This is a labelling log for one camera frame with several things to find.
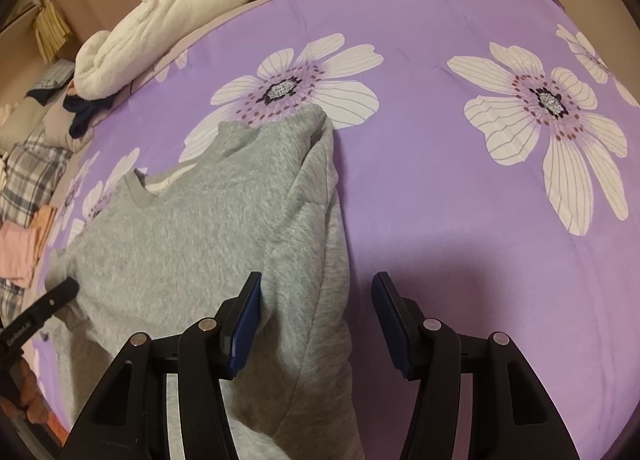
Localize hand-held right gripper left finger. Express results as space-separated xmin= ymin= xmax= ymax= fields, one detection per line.
xmin=59 ymin=271 xmax=263 ymax=460

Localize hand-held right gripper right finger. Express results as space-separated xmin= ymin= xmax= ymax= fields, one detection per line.
xmin=371 ymin=271 xmax=582 ymax=460

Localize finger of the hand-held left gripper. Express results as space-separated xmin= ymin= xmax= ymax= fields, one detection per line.
xmin=36 ymin=277 xmax=81 ymax=315

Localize grey sweater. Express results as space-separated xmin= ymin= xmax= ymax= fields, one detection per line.
xmin=44 ymin=102 xmax=366 ymax=460

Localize pink folded clothes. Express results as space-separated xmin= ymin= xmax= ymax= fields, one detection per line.
xmin=0 ymin=222 xmax=40 ymax=287

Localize orange folded clothes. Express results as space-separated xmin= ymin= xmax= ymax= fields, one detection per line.
xmin=29 ymin=205 xmax=59 ymax=265

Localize person's left hand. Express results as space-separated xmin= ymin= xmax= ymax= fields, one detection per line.
xmin=10 ymin=354 xmax=50 ymax=427

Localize grey plaid pillow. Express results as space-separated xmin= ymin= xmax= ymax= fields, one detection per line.
xmin=0 ymin=130 xmax=76 ymax=311

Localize purple floral blanket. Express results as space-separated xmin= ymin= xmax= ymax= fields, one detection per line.
xmin=30 ymin=0 xmax=640 ymax=460

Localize beige pillow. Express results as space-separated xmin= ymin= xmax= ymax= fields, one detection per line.
xmin=0 ymin=98 xmax=96 ymax=151

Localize dark navy cloth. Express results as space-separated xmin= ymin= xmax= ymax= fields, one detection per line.
xmin=64 ymin=90 xmax=108 ymax=141

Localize blue striped cloth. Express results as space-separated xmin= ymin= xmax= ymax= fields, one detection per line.
xmin=25 ymin=60 xmax=76 ymax=103

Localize yellow cloth bundle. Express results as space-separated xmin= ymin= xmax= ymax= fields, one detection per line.
xmin=32 ymin=0 xmax=74 ymax=63

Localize white plush goose toy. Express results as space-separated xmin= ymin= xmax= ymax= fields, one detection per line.
xmin=74 ymin=0 xmax=353 ymax=100

